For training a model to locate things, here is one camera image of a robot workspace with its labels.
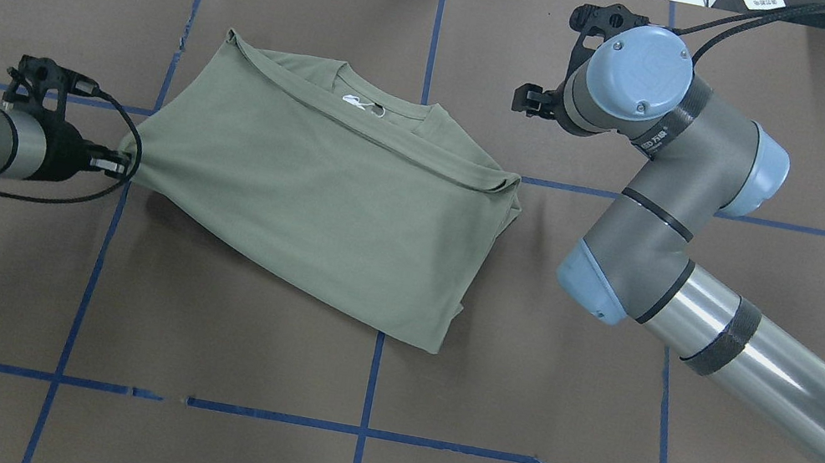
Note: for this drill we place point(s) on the olive green long-sleeve shirt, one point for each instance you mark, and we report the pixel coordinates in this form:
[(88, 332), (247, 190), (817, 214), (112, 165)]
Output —
[(387, 219)]

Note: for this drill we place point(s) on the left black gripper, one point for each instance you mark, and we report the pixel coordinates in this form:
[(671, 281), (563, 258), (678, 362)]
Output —
[(64, 146)]

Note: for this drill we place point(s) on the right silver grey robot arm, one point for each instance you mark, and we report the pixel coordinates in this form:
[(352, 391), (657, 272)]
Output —
[(706, 166)]

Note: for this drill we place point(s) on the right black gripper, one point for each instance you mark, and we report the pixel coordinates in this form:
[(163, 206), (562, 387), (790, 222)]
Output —
[(535, 101)]

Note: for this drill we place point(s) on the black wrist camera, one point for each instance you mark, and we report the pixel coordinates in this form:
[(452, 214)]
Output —
[(595, 25), (40, 87)]

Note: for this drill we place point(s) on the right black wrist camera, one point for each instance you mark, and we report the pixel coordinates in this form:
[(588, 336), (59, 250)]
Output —
[(595, 25)]

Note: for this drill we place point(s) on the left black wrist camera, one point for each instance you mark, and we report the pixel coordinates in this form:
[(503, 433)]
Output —
[(40, 87)]

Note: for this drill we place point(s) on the white shirt price tag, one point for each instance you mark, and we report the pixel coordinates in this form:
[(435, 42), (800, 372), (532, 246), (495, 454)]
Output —
[(375, 109)]

